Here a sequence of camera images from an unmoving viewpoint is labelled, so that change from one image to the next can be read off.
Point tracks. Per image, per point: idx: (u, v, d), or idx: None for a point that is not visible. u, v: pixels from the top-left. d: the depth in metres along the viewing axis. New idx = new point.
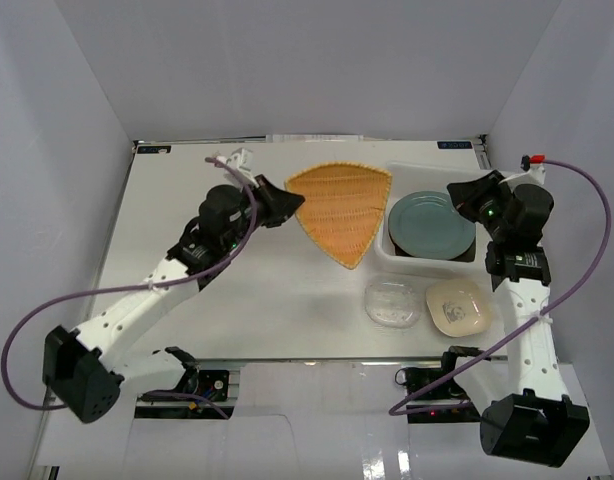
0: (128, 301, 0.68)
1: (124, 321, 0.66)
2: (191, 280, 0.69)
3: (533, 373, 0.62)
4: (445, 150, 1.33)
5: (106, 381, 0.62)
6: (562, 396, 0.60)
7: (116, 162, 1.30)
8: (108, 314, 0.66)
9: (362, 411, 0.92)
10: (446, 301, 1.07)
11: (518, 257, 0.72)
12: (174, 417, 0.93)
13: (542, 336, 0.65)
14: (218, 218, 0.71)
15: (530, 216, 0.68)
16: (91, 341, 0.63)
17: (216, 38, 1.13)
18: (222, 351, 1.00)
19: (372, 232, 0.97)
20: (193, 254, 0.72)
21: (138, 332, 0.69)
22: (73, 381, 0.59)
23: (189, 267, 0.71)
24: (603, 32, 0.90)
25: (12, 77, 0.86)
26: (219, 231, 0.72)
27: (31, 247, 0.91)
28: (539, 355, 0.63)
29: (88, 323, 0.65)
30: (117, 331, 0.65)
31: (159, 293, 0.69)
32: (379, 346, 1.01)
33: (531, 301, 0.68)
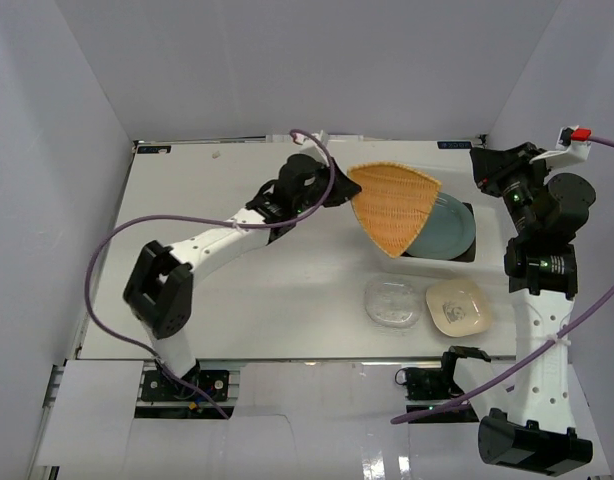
0: (215, 233, 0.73)
1: (212, 247, 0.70)
2: (267, 226, 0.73)
3: (540, 403, 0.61)
4: (445, 150, 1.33)
5: (187, 298, 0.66)
6: (567, 430, 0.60)
7: (116, 162, 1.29)
8: (197, 239, 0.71)
9: (362, 411, 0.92)
10: (446, 301, 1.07)
11: (543, 263, 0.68)
12: (173, 417, 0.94)
13: (555, 361, 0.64)
14: (296, 177, 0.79)
15: (564, 218, 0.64)
16: (182, 256, 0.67)
17: (216, 38, 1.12)
18: (223, 351, 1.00)
19: (416, 231, 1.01)
20: (269, 210, 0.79)
21: (215, 265, 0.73)
22: (167, 288, 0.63)
23: (266, 218, 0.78)
24: (604, 32, 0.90)
25: (13, 76, 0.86)
26: (293, 191, 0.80)
27: (31, 248, 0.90)
28: (550, 383, 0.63)
29: (180, 243, 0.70)
30: (204, 254, 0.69)
31: (240, 233, 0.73)
32: (379, 346, 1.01)
33: (549, 320, 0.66)
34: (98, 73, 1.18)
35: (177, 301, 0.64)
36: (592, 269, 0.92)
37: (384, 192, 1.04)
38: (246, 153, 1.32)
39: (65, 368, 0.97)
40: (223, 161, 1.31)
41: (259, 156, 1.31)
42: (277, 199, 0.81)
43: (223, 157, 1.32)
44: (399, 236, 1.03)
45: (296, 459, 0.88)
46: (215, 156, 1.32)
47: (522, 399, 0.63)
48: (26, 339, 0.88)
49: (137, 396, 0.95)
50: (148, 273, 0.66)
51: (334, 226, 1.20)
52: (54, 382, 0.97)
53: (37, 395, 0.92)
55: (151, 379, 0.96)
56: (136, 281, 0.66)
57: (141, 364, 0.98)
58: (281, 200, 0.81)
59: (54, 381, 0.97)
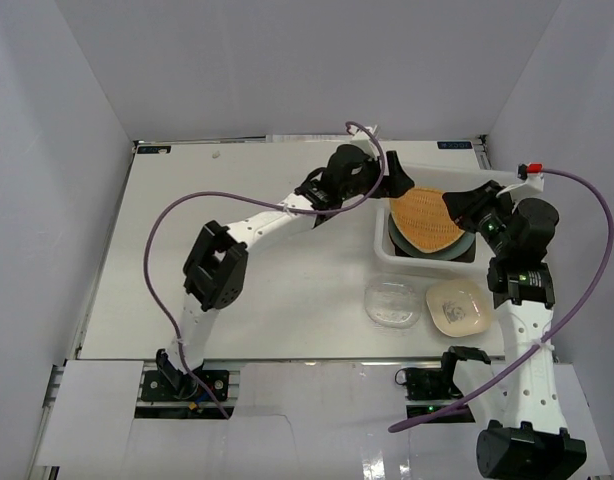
0: (268, 216, 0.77)
1: (265, 229, 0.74)
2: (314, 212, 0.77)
3: (532, 405, 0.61)
4: (445, 150, 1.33)
5: (240, 276, 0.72)
6: (560, 430, 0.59)
7: (116, 162, 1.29)
8: (251, 220, 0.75)
9: (362, 411, 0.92)
10: (446, 302, 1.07)
11: (522, 277, 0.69)
12: (174, 416, 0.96)
13: (543, 363, 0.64)
14: (344, 166, 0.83)
15: (534, 234, 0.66)
16: (238, 235, 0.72)
17: (216, 38, 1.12)
18: (223, 351, 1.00)
19: (451, 239, 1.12)
20: (317, 196, 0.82)
21: (263, 247, 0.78)
22: (225, 265, 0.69)
23: (313, 204, 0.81)
24: (604, 32, 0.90)
25: (13, 76, 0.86)
26: (341, 179, 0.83)
27: (31, 247, 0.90)
28: (538, 384, 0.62)
29: (236, 223, 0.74)
30: (257, 236, 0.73)
31: (290, 218, 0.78)
32: (380, 346, 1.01)
33: (532, 327, 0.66)
34: (98, 73, 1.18)
35: (233, 278, 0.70)
36: (591, 269, 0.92)
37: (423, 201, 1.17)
38: (246, 153, 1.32)
39: (65, 368, 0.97)
40: (223, 161, 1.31)
41: (259, 157, 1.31)
42: (324, 187, 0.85)
43: (223, 157, 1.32)
44: (438, 239, 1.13)
45: (297, 459, 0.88)
46: (215, 156, 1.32)
47: (513, 404, 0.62)
48: (26, 339, 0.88)
49: (137, 396, 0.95)
50: (207, 249, 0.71)
51: (335, 226, 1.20)
52: (54, 382, 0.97)
53: (37, 394, 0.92)
55: (151, 379, 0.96)
56: (196, 254, 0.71)
57: (141, 364, 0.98)
58: (328, 187, 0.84)
59: (54, 381, 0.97)
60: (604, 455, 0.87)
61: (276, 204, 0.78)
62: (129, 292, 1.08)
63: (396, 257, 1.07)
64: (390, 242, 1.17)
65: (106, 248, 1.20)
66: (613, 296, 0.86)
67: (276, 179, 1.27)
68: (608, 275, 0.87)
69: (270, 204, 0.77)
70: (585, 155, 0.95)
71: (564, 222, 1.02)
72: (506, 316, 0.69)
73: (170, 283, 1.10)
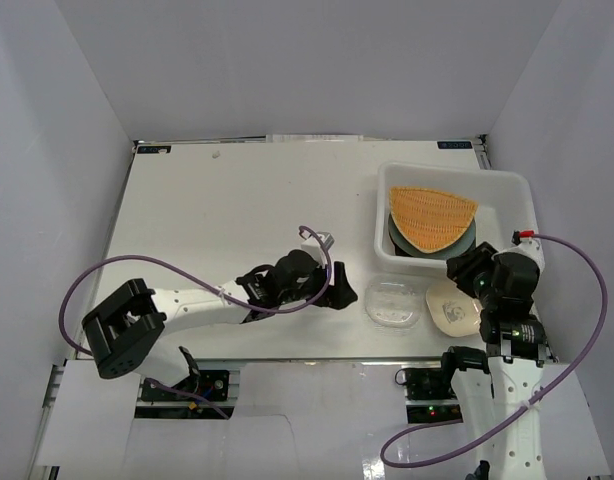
0: (199, 294, 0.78)
1: (191, 306, 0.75)
2: (247, 307, 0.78)
3: (516, 466, 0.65)
4: (446, 150, 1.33)
5: (146, 347, 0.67)
6: None
7: (116, 162, 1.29)
8: (180, 293, 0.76)
9: (362, 412, 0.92)
10: (447, 302, 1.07)
11: (515, 333, 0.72)
12: (173, 417, 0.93)
13: (529, 424, 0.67)
14: (290, 274, 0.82)
15: (518, 280, 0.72)
16: (161, 304, 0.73)
17: (216, 37, 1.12)
18: (222, 351, 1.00)
19: (451, 238, 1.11)
20: (255, 291, 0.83)
21: (186, 324, 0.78)
22: (133, 329, 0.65)
23: (250, 297, 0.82)
24: (604, 32, 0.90)
25: (13, 76, 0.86)
26: (284, 285, 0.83)
27: (31, 247, 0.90)
28: (524, 445, 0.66)
29: (164, 290, 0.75)
30: (180, 311, 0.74)
31: (222, 303, 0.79)
32: (380, 346, 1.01)
33: (522, 386, 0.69)
34: (98, 73, 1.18)
35: (137, 347, 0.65)
36: (591, 269, 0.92)
37: (421, 207, 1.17)
38: (246, 153, 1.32)
39: (65, 367, 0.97)
40: (223, 161, 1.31)
41: (259, 157, 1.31)
42: (267, 285, 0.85)
43: (223, 158, 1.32)
44: (437, 239, 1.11)
45: (296, 460, 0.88)
46: (215, 156, 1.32)
47: (500, 462, 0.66)
48: (25, 339, 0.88)
49: (137, 396, 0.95)
50: (121, 306, 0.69)
51: (335, 226, 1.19)
52: (54, 382, 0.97)
53: (37, 394, 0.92)
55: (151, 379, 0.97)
56: (105, 310, 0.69)
57: None
58: (270, 287, 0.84)
59: (54, 381, 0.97)
60: (604, 454, 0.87)
61: (213, 285, 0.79)
62: None
63: (396, 256, 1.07)
64: (391, 242, 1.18)
65: (106, 247, 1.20)
66: (613, 297, 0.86)
67: (275, 179, 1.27)
68: (608, 276, 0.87)
69: (208, 284, 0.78)
70: (585, 155, 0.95)
71: (564, 222, 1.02)
72: (497, 372, 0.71)
73: (170, 283, 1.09)
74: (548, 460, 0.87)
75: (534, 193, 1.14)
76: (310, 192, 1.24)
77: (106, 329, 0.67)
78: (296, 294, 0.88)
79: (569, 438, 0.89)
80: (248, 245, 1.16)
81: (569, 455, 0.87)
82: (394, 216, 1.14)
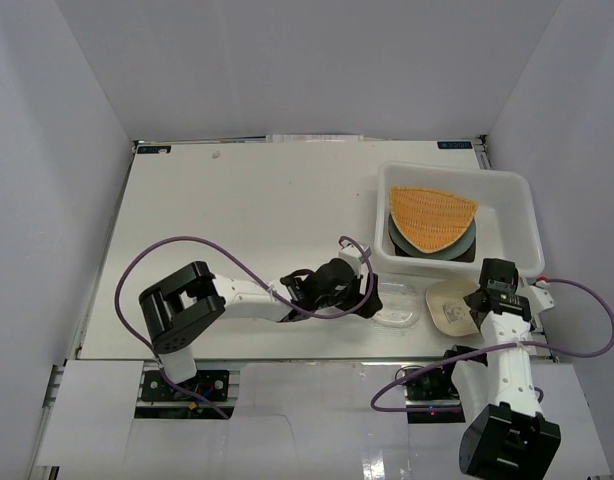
0: (252, 286, 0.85)
1: (245, 295, 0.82)
2: (291, 304, 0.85)
3: (509, 389, 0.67)
4: (446, 150, 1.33)
5: (197, 331, 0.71)
6: (536, 413, 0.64)
7: (116, 162, 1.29)
8: (236, 282, 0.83)
9: (363, 412, 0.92)
10: (446, 302, 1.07)
11: (502, 296, 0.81)
12: (173, 417, 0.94)
13: (520, 357, 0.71)
14: (331, 280, 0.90)
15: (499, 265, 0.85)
16: (221, 288, 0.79)
17: (216, 37, 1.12)
18: (223, 351, 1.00)
19: (452, 238, 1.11)
20: (294, 293, 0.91)
21: (234, 311, 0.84)
22: (193, 308, 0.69)
23: (293, 298, 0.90)
24: (603, 32, 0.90)
25: (13, 77, 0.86)
26: (323, 289, 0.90)
27: (32, 248, 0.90)
28: (516, 373, 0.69)
29: (224, 278, 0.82)
30: (236, 298, 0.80)
31: (270, 299, 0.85)
32: (380, 346, 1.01)
33: (512, 331, 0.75)
34: (98, 74, 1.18)
35: (191, 327, 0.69)
36: (590, 269, 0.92)
37: (421, 208, 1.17)
38: (246, 153, 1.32)
39: (65, 368, 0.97)
40: (223, 161, 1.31)
41: (259, 157, 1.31)
42: (305, 288, 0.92)
43: (223, 157, 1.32)
44: (438, 240, 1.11)
45: (297, 459, 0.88)
46: (215, 156, 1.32)
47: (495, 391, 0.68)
48: (24, 339, 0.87)
49: (137, 396, 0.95)
50: (182, 286, 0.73)
51: (336, 226, 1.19)
52: (54, 382, 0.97)
53: (37, 394, 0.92)
55: (151, 379, 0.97)
56: (165, 288, 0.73)
57: (141, 364, 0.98)
58: (309, 290, 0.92)
59: (54, 381, 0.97)
60: (604, 454, 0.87)
61: (265, 281, 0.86)
62: (128, 292, 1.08)
63: (396, 257, 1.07)
64: (391, 243, 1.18)
65: (106, 248, 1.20)
66: (613, 296, 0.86)
67: (276, 179, 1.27)
68: (609, 277, 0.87)
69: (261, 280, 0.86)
70: (585, 155, 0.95)
71: (564, 222, 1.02)
72: (488, 324, 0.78)
73: None
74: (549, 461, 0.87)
75: (534, 193, 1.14)
76: (310, 192, 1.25)
77: (162, 306, 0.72)
78: (333, 301, 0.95)
79: (570, 439, 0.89)
80: (249, 245, 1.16)
81: (570, 455, 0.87)
82: (394, 216, 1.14)
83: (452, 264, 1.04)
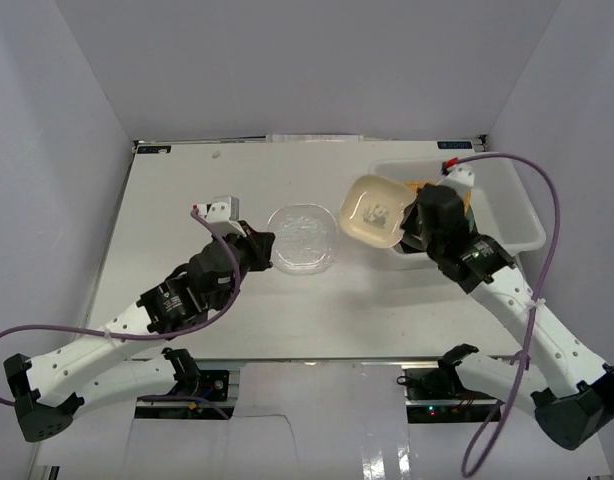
0: (84, 346, 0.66)
1: (71, 368, 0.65)
2: (149, 338, 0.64)
3: (570, 361, 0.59)
4: (445, 150, 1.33)
5: (47, 417, 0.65)
6: (605, 367, 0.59)
7: (116, 162, 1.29)
8: (61, 355, 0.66)
9: (362, 412, 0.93)
10: (365, 213, 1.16)
11: (473, 254, 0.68)
12: (173, 417, 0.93)
13: (545, 316, 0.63)
14: (208, 273, 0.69)
15: (447, 212, 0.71)
16: (35, 379, 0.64)
17: (216, 38, 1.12)
18: (223, 351, 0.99)
19: None
20: (167, 305, 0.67)
21: (92, 373, 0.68)
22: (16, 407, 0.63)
23: (157, 317, 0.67)
24: (602, 33, 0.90)
25: (14, 78, 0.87)
26: (204, 283, 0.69)
27: (31, 248, 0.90)
28: (559, 339, 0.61)
29: (41, 357, 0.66)
30: (61, 378, 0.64)
31: (112, 345, 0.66)
32: (379, 346, 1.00)
33: (516, 293, 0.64)
34: (97, 74, 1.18)
35: (43, 420, 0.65)
36: (590, 269, 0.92)
37: None
38: (246, 153, 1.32)
39: None
40: (223, 161, 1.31)
41: (259, 157, 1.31)
42: (181, 289, 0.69)
43: (223, 157, 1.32)
44: None
45: (296, 459, 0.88)
46: (215, 156, 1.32)
47: (557, 371, 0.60)
48: (24, 340, 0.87)
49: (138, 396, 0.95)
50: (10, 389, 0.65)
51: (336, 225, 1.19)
52: None
53: None
55: None
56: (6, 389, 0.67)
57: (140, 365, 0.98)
58: (187, 290, 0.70)
59: None
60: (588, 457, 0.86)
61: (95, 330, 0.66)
62: (128, 292, 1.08)
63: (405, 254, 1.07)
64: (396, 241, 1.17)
65: (106, 247, 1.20)
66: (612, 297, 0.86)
67: (276, 179, 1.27)
68: (608, 276, 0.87)
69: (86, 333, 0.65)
70: (585, 155, 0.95)
71: (564, 222, 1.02)
72: (485, 294, 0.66)
73: None
74: (547, 461, 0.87)
75: (534, 194, 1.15)
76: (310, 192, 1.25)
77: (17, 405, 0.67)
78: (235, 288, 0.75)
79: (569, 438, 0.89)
80: None
81: (569, 455, 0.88)
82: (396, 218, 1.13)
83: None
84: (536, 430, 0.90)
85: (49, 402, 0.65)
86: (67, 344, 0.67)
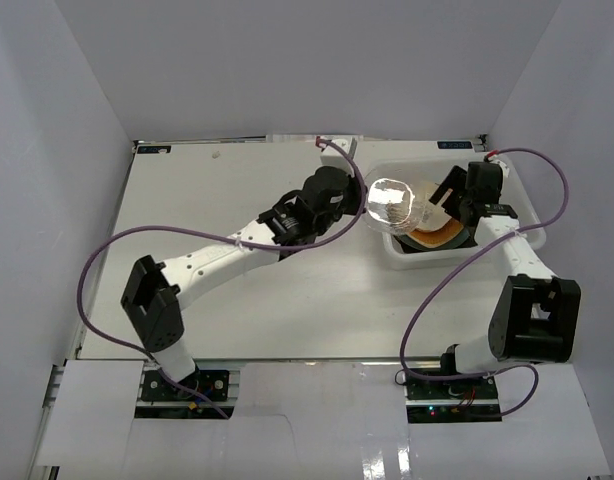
0: (213, 251, 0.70)
1: (206, 268, 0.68)
2: (277, 247, 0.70)
3: (520, 265, 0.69)
4: (445, 150, 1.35)
5: (176, 321, 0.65)
6: (551, 276, 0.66)
7: (116, 162, 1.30)
8: (193, 258, 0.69)
9: (363, 412, 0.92)
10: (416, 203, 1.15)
11: (486, 206, 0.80)
12: (173, 417, 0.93)
13: (522, 242, 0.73)
14: (323, 192, 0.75)
15: (485, 174, 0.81)
16: (173, 276, 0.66)
17: (215, 38, 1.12)
18: (223, 351, 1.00)
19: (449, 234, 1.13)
20: (284, 224, 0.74)
21: (214, 281, 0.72)
22: (153, 305, 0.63)
23: (277, 235, 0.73)
24: (602, 33, 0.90)
25: (13, 78, 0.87)
26: (318, 206, 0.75)
27: (31, 247, 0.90)
28: (522, 252, 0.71)
29: (174, 259, 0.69)
30: (196, 275, 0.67)
31: (242, 252, 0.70)
32: (377, 346, 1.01)
33: (506, 226, 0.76)
34: (97, 74, 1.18)
35: (166, 321, 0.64)
36: (590, 269, 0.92)
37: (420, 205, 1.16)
38: (246, 153, 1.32)
39: (65, 368, 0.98)
40: (223, 161, 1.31)
41: (259, 157, 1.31)
42: (296, 213, 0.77)
43: (223, 157, 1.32)
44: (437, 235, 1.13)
45: (296, 459, 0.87)
46: (215, 156, 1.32)
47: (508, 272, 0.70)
48: (24, 339, 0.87)
49: (137, 396, 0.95)
50: (141, 288, 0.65)
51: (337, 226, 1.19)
52: (54, 381, 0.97)
53: (37, 394, 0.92)
55: (151, 379, 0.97)
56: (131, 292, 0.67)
57: (140, 365, 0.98)
58: (301, 214, 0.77)
59: (54, 381, 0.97)
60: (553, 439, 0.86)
61: (227, 236, 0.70)
62: None
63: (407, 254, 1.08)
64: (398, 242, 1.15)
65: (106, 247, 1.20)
66: (612, 297, 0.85)
67: (276, 179, 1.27)
68: (609, 275, 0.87)
69: (219, 238, 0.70)
70: (585, 155, 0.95)
71: (564, 222, 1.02)
72: (483, 229, 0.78)
73: None
74: (547, 461, 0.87)
75: (533, 194, 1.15)
76: None
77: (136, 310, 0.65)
78: (337, 215, 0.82)
79: (568, 438, 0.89)
80: None
81: (569, 456, 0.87)
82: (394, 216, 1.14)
83: (453, 251, 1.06)
84: (536, 429, 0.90)
85: (180, 301, 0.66)
86: (196, 250, 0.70)
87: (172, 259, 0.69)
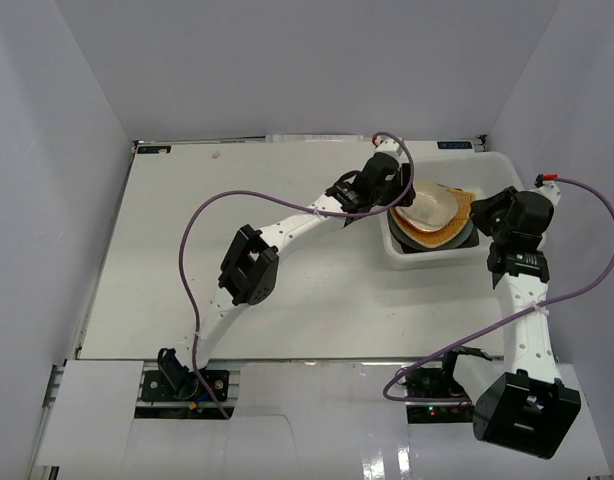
0: (299, 219, 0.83)
1: (296, 232, 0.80)
2: (344, 215, 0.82)
3: (526, 356, 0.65)
4: (445, 150, 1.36)
5: (274, 275, 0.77)
6: (555, 379, 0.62)
7: (116, 162, 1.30)
8: (282, 225, 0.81)
9: (363, 412, 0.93)
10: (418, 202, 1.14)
11: (518, 256, 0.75)
12: (174, 417, 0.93)
13: (538, 321, 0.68)
14: (380, 171, 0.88)
15: (530, 217, 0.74)
16: (270, 239, 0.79)
17: (215, 38, 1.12)
18: (223, 351, 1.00)
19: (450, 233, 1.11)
20: (347, 197, 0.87)
21: (296, 246, 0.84)
22: (257, 264, 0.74)
23: (344, 205, 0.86)
24: (601, 34, 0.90)
25: (13, 78, 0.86)
26: (375, 182, 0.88)
27: (31, 248, 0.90)
28: (534, 339, 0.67)
29: (268, 228, 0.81)
30: (287, 240, 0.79)
31: (320, 219, 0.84)
32: (378, 346, 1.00)
33: (528, 294, 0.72)
34: (97, 73, 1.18)
35: (263, 279, 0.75)
36: (590, 269, 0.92)
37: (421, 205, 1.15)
38: (247, 153, 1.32)
39: (65, 368, 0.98)
40: (223, 161, 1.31)
41: (259, 157, 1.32)
42: (357, 188, 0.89)
43: (223, 157, 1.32)
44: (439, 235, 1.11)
45: (296, 459, 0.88)
46: (215, 156, 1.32)
47: (511, 358, 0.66)
48: (24, 340, 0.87)
49: (137, 396, 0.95)
50: (242, 251, 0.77)
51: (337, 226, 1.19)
52: (54, 382, 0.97)
53: (37, 394, 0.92)
55: (151, 379, 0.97)
56: (231, 256, 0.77)
57: (140, 365, 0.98)
58: (363, 190, 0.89)
59: (54, 381, 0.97)
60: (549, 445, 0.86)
61: (306, 207, 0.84)
62: (127, 292, 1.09)
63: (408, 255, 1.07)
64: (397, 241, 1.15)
65: (106, 247, 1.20)
66: (611, 297, 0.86)
67: (276, 178, 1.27)
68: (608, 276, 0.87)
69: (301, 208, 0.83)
70: (585, 155, 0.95)
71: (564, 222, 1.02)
72: (504, 285, 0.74)
73: (169, 285, 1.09)
74: (547, 461, 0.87)
75: None
76: (309, 192, 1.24)
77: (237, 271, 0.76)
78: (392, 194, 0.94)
79: (568, 439, 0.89)
80: None
81: (568, 456, 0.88)
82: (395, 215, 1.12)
83: (449, 253, 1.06)
84: None
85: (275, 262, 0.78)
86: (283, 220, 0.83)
87: (266, 227, 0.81)
